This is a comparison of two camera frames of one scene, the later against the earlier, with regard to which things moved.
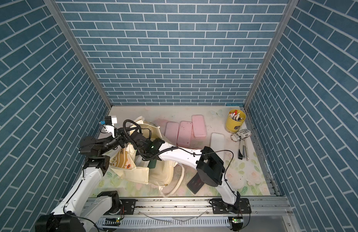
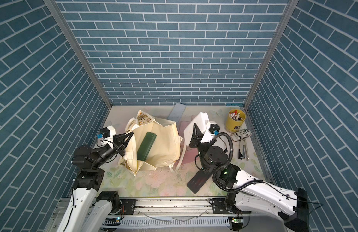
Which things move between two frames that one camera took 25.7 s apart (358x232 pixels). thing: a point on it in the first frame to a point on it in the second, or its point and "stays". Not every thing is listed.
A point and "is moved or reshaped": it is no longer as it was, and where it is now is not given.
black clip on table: (240, 155) stays
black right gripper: (134, 148) to (196, 140)
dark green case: (152, 164) is moved or reshaped
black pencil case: (195, 183) stays
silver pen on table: (246, 150) stays
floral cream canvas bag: (126, 161) is moved or reshaped
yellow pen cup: (234, 119) stays
